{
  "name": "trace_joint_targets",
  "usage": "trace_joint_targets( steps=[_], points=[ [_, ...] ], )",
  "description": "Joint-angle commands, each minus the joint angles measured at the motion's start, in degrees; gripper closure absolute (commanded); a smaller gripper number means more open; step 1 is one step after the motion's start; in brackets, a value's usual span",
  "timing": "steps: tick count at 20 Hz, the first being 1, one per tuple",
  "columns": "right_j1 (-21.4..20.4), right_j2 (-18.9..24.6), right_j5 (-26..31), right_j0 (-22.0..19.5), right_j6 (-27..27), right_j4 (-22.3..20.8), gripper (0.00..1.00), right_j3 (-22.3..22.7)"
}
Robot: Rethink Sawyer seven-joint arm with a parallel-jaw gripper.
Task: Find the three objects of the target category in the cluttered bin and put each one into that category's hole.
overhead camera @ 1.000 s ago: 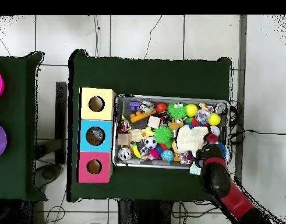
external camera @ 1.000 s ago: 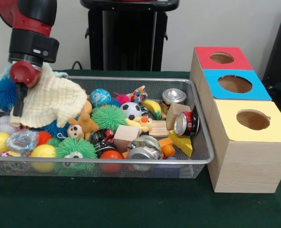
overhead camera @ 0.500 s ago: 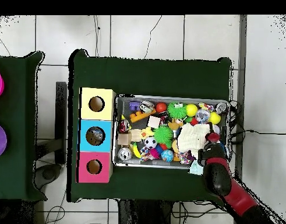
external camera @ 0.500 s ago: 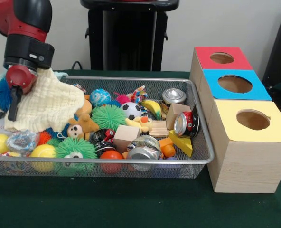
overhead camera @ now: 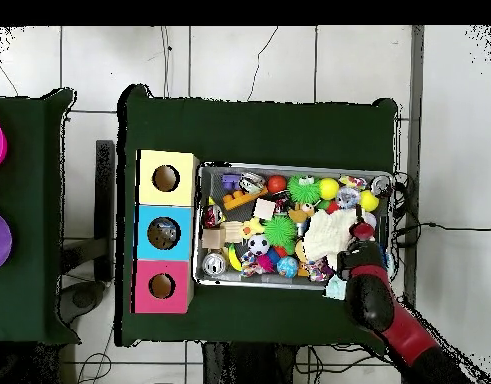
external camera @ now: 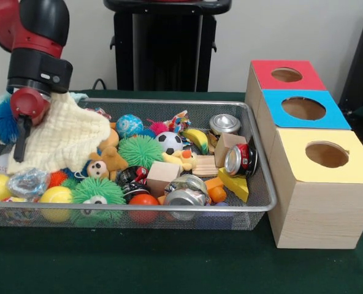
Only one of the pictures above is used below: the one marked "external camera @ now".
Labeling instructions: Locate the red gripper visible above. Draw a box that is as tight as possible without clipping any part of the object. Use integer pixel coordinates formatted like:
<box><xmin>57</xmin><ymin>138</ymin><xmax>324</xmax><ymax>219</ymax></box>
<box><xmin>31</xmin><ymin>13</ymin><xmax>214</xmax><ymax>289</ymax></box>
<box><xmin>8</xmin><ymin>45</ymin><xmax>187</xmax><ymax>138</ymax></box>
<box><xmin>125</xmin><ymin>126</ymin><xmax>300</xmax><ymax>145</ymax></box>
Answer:
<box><xmin>9</xmin><ymin>86</ymin><xmax>52</xmax><ymax>164</ymax></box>

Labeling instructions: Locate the cream yellow cloth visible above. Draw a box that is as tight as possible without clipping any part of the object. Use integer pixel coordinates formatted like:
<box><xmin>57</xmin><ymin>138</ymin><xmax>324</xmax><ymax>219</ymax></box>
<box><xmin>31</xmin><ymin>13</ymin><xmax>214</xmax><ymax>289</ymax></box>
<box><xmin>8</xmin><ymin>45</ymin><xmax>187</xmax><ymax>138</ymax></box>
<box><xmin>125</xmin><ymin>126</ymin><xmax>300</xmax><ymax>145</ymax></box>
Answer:
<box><xmin>7</xmin><ymin>92</ymin><xmax>112</xmax><ymax>175</ymax></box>

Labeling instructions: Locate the clear plastic bottle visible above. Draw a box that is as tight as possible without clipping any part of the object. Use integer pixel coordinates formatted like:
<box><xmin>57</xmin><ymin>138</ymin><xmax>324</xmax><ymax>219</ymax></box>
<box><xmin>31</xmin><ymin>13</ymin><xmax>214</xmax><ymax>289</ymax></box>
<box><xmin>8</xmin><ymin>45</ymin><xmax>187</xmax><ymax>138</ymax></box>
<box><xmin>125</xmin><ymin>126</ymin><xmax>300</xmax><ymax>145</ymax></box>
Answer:
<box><xmin>7</xmin><ymin>167</ymin><xmax>51</xmax><ymax>200</ymax></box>

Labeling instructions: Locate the mint green cloth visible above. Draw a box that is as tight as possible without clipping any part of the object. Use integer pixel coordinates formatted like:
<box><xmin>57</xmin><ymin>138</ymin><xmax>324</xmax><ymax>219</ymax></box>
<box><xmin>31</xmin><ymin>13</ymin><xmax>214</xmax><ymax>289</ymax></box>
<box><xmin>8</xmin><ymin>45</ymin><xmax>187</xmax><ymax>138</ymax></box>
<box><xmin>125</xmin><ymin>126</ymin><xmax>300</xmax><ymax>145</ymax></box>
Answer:
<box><xmin>0</xmin><ymin>91</ymin><xmax>90</xmax><ymax>104</ymax></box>

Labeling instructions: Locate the clear mesh bin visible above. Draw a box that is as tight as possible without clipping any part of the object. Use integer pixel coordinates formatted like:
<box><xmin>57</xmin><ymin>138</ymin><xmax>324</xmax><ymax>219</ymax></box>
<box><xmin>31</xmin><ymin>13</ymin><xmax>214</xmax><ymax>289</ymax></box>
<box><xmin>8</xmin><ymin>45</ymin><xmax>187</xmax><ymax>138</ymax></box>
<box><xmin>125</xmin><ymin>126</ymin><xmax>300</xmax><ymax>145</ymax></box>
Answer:
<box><xmin>0</xmin><ymin>98</ymin><xmax>278</xmax><ymax>230</ymax></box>

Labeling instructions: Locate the wooden box with three holes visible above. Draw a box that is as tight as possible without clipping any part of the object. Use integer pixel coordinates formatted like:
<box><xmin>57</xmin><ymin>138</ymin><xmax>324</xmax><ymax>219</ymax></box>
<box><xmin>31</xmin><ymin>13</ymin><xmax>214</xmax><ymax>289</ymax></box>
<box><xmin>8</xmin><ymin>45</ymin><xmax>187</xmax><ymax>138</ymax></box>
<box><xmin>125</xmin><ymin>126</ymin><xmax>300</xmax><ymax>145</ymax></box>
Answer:
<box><xmin>246</xmin><ymin>59</ymin><xmax>363</xmax><ymax>250</ymax></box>

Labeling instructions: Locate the blue spiky ball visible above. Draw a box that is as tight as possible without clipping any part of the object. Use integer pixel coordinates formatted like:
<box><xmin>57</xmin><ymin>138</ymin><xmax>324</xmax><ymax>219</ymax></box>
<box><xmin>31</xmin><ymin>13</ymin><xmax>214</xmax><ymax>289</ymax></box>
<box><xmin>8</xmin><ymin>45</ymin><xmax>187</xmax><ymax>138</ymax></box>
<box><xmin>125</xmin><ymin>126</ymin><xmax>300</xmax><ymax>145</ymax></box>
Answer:
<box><xmin>0</xmin><ymin>98</ymin><xmax>20</xmax><ymax>145</ymax></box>

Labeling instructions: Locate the white baseball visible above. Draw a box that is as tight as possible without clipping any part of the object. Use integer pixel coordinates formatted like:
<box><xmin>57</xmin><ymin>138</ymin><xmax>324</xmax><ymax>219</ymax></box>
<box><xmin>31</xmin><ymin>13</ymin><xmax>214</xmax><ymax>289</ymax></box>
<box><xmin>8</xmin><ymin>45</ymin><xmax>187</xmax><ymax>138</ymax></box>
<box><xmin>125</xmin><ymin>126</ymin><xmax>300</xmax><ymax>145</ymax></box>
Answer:
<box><xmin>0</xmin><ymin>153</ymin><xmax>12</xmax><ymax>176</ymax></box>

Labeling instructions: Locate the plain yellow ball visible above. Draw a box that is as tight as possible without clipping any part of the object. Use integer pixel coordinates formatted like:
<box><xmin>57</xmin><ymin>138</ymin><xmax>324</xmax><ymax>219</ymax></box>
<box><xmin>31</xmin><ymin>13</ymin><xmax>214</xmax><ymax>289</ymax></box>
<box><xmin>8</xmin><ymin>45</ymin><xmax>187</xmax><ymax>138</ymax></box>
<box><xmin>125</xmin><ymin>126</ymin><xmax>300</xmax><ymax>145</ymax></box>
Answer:
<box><xmin>38</xmin><ymin>186</ymin><xmax>75</xmax><ymax>223</ymax></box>

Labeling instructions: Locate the brown teddy bear toy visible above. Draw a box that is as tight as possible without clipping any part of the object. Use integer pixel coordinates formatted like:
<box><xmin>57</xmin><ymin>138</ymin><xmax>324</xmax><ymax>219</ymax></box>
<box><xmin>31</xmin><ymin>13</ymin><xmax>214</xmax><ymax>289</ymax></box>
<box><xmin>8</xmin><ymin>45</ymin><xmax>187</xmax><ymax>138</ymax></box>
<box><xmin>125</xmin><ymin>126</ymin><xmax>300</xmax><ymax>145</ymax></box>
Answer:
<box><xmin>86</xmin><ymin>146</ymin><xmax>130</xmax><ymax>181</ymax></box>

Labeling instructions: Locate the green spiky ball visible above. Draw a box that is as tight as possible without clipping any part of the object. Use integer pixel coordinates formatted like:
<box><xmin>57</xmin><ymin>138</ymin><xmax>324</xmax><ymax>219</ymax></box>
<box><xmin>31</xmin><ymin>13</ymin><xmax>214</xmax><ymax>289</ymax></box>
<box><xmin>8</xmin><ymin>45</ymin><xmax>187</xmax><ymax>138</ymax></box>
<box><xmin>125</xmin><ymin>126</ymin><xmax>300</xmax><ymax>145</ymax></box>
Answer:
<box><xmin>118</xmin><ymin>135</ymin><xmax>165</xmax><ymax>170</ymax></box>
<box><xmin>71</xmin><ymin>177</ymin><xmax>126</xmax><ymax>206</ymax></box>

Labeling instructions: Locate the orange red ball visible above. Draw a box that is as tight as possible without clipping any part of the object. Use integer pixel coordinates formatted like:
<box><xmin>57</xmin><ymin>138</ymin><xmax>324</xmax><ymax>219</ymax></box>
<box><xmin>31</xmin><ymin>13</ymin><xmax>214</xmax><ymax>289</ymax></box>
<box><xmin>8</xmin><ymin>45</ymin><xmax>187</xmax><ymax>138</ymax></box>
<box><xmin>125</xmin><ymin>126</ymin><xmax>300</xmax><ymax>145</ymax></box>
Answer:
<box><xmin>129</xmin><ymin>194</ymin><xmax>161</xmax><ymax>224</ymax></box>

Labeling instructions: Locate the black and white soccer ball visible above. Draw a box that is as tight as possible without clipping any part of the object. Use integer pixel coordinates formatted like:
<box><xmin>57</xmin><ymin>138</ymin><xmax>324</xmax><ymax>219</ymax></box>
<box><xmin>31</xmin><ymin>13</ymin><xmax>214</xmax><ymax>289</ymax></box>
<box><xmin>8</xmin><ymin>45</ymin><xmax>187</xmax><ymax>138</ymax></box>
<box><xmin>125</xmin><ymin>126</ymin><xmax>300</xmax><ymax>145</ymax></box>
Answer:
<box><xmin>155</xmin><ymin>132</ymin><xmax>185</xmax><ymax>156</ymax></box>

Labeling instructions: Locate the crushed silver can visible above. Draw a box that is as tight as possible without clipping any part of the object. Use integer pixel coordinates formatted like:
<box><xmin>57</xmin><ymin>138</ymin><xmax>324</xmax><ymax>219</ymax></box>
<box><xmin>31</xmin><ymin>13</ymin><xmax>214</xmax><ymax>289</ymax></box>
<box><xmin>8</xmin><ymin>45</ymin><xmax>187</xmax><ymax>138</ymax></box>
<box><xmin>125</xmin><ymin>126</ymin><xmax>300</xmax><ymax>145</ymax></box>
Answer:
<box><xmin>164</xmin><ymin>175</ymin><xmax>210</xmax><ymax>221</ymax></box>

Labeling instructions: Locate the dark green table cloth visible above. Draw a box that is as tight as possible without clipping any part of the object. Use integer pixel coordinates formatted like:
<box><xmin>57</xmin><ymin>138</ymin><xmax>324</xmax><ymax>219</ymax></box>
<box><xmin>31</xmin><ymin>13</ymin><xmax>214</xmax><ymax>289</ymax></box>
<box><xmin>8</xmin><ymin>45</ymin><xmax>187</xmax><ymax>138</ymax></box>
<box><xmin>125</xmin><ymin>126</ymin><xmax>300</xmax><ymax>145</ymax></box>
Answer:
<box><xmin>0</xmin><ymin>89</ymin><xmax>363</xmax><ymax>294</ymax></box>

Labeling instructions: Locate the yellow wedge block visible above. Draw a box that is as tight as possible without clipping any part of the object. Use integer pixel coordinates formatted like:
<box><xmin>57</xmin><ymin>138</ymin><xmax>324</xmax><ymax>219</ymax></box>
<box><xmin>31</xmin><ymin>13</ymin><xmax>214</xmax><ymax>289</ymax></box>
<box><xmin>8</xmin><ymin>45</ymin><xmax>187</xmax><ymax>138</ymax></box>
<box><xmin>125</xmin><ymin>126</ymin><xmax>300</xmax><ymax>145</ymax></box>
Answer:
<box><xmin>218</xmin><ymin>168</ymin><xmax>251</xmax><ymax>203</ymax></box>

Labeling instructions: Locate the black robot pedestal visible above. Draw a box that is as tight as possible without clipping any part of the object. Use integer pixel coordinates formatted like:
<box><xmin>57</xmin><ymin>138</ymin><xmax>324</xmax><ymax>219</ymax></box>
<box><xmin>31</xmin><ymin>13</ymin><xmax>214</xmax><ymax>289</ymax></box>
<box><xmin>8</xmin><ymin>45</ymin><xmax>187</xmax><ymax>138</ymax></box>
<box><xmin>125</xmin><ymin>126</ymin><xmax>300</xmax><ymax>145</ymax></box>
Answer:
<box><xmin>104</xmin><ymin>0</ymin><xmax>232</xmax><ymax>92</ymax></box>

